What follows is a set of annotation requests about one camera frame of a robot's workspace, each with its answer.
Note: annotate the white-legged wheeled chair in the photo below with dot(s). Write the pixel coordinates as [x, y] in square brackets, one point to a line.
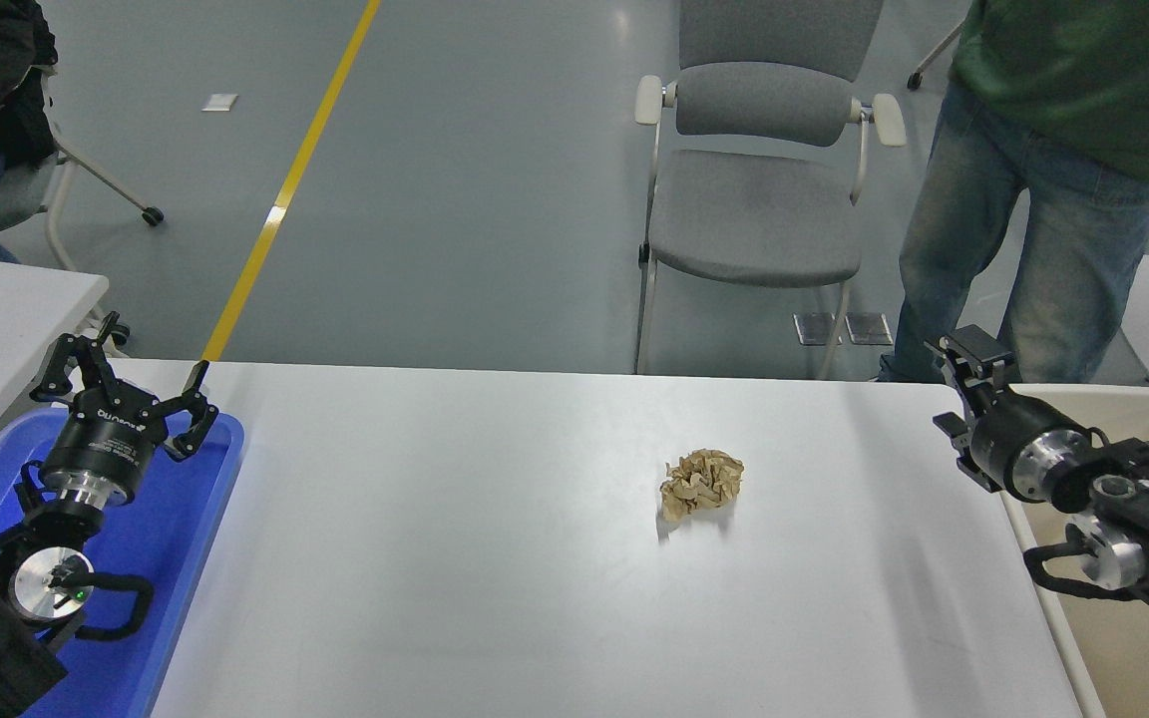
[934, 55]

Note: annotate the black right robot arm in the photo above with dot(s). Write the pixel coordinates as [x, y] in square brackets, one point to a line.
[1143, 509]

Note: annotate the large pale bin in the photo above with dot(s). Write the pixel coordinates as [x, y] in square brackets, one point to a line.
[1123, 678]

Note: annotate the tan paper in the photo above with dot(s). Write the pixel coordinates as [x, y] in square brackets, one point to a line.
[702, 482]

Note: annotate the metal floor plate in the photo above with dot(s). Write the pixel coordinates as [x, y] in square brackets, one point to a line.
[812, 327]
[869, 327]

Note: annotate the blue plastic tray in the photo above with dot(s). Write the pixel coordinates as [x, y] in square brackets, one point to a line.
[166, 538]

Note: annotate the grey padded armchair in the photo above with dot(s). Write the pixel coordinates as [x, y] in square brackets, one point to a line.
[754, 214]

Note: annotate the standing person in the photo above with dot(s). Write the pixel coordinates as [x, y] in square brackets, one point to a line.
[1063, 150]

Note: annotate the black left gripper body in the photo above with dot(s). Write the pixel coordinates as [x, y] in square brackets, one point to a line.
[106, 439]

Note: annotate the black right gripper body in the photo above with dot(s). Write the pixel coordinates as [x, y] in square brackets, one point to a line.
[1008, 434]

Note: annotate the white-framed wheeled chair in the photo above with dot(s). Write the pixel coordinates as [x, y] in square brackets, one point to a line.
[21, 194]

